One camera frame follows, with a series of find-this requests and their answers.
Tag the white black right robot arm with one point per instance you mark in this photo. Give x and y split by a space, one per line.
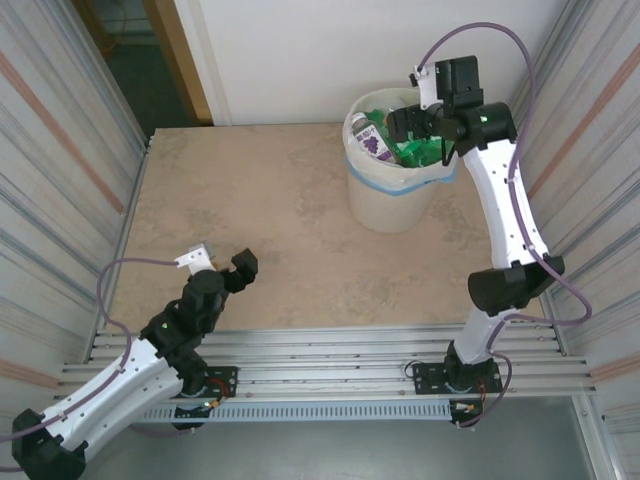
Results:
505 210

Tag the wooden door frame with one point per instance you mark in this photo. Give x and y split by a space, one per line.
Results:
180 60

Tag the aluminium rail frame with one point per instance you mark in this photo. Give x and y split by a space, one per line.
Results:
325 350

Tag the white plastic bin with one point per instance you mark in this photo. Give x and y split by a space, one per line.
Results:
385 210

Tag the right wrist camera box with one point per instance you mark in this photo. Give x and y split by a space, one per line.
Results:
427 87

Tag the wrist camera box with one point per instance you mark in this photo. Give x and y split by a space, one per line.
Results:
197 260
427 87

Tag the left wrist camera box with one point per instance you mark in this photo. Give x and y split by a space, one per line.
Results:
197 260

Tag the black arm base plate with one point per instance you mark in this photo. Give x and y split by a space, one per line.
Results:
222 380
430 375

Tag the translucent white bin liner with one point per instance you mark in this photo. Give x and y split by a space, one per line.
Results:
380 172

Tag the grape label bottle white cap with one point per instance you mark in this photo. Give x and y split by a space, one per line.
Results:
372 142

